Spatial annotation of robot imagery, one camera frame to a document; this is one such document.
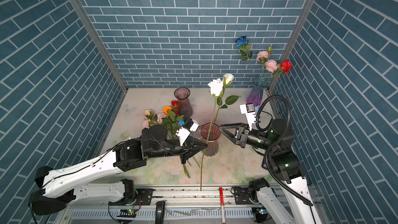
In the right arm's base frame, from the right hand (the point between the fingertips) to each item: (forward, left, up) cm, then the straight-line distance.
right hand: (218, 128), depth 54 cm
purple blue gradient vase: (+43, -24, -28) cm, 57 cm away
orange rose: (+32, +35, -33) cm, 58 cm away
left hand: (-5, +4, -6) cm, 9 cm away
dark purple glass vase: (+39, +24, -40) cm, 60 cm away
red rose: (+49, -38, -7) cm, 62 cm away
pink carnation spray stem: (+49, -28, -8) cm, 57 cm away
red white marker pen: (-18, -4, -38) cm, 42 cm away
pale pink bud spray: (+24, +42, -34) cm, 59 cm away
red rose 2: (+36, +30, -31) cm, 56 cm away
